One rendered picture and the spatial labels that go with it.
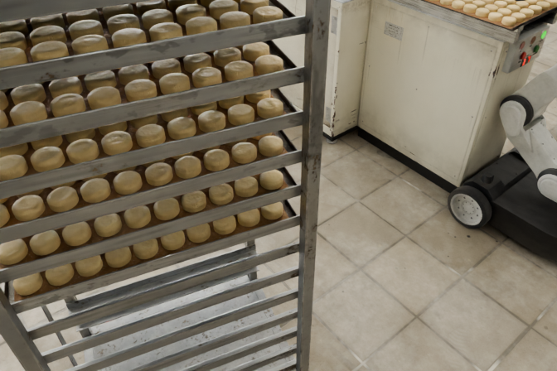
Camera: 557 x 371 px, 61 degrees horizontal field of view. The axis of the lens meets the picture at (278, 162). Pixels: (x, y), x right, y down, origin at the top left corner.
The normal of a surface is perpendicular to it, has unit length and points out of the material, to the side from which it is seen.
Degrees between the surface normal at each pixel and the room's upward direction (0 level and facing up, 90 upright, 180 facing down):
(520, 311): 0
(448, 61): 90
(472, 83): 90
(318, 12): 90
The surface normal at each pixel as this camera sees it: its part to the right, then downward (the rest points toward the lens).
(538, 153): -0.78, 0.40
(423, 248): -0.01, -0.78
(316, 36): 0.38, 0.58
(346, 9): 0.62, 0.49
